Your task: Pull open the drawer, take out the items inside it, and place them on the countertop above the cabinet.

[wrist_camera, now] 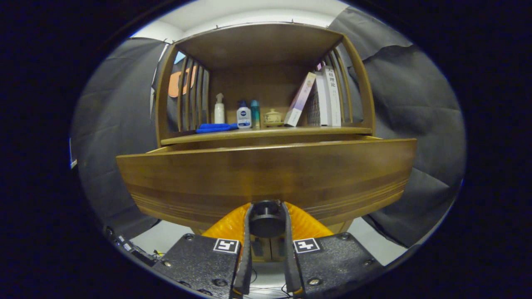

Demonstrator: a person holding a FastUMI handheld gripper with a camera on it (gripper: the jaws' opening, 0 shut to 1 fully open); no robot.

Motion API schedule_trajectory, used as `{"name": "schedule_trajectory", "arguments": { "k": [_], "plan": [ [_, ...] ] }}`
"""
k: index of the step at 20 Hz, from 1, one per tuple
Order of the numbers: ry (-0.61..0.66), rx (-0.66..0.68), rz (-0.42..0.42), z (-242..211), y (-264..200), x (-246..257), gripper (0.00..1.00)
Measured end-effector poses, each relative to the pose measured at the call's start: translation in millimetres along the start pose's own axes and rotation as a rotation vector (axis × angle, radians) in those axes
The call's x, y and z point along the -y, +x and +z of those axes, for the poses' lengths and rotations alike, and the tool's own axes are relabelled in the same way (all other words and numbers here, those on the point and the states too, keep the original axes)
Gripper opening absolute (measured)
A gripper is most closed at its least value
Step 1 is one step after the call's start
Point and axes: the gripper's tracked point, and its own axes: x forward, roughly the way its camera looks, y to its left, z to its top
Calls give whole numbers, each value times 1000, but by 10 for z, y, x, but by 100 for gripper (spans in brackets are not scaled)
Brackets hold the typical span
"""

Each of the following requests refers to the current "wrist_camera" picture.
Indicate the wooden cabinet door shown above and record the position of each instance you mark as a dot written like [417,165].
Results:
[277,249]
[259,249]

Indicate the white lotion bottle blue cap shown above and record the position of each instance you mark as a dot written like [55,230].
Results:
[244,116]

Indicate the wooden countertop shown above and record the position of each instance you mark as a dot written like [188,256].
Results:
[291,130]

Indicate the white pump bottle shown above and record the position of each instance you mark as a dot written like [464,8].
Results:
[219,112]

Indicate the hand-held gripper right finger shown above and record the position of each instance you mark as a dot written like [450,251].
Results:
[332,261]

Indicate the wooden drawer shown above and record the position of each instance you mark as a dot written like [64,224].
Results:
[266,174]

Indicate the white book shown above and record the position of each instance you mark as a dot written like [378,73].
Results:
[332,99]

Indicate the lidded ceramic tea cup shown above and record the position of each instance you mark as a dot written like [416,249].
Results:
[273,117]

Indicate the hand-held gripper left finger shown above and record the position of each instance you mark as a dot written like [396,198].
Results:
[199,261]

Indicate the black drawer knob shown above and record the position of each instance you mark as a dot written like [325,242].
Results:
[267,222]

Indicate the blue folded cloth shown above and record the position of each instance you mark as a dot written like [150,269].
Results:
[214,128]

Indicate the teal bottle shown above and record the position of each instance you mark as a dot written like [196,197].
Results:
[255,114]

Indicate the patterned cover book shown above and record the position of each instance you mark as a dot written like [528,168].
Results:
[318,104]

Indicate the wooden cabinet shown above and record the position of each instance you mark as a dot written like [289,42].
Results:
[257,45]

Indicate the black power strip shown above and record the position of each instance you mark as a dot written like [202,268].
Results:
[129,247]

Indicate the purple cover book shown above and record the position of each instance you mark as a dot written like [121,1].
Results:
[299,99]

